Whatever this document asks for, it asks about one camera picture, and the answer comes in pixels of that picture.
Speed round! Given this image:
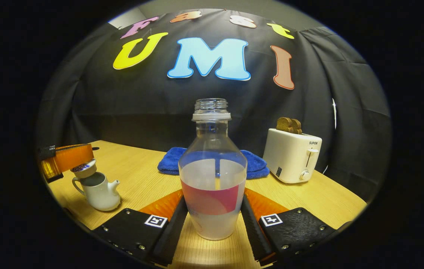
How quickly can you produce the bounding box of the black backdrop cloth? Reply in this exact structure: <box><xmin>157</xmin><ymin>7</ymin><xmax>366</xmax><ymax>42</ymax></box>
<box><xmin>36</xmin><ymin>8</ymin><xmax>392</xmax><ymax>204</ymax></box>

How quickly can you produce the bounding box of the white toaster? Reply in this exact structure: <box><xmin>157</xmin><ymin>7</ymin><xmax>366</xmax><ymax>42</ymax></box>
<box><xmin>263</xmin><ymin>128</ymin><xmax>323</xmax><ymax>184</ymax></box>

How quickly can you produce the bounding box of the white blue-patterned teacup lid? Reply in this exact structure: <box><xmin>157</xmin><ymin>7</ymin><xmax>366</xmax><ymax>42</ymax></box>
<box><xmin>70</xmin><ymin>160</ymin><xmax>97</xmax><ymax>179</ymax></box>

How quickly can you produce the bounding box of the white ceramic teacup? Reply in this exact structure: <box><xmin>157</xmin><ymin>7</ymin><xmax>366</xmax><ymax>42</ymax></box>
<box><xmin>72</xmin><ymin>171</ymin><xmax>121</xmax><ymax>212</ymax></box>

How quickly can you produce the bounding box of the blue towel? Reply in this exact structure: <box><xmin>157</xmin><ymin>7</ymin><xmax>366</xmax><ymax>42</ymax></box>
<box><xmin>158</xmin><ymin>146</ymin><xmax>270</xmax><ymax>180</ymax></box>

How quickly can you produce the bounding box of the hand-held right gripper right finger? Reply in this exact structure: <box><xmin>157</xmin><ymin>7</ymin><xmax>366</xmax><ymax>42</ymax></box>
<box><xmin>240</xmin><ymin>188</ymin><xmax>351</xmax><ymax>267</ymax></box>

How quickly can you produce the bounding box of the clear plastic water bottle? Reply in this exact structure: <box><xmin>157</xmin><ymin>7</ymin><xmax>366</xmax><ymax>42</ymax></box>
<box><xmin>178</xmin><ymin>98</ymin><xmax>248</xmax><ymax>241</ymax></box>

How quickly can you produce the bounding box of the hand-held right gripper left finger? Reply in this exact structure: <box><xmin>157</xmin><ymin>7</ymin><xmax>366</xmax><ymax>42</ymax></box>
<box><xmin>92</xmin><ymin>189</ymin><xmax>189</xmax><ymax>267</ymax></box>

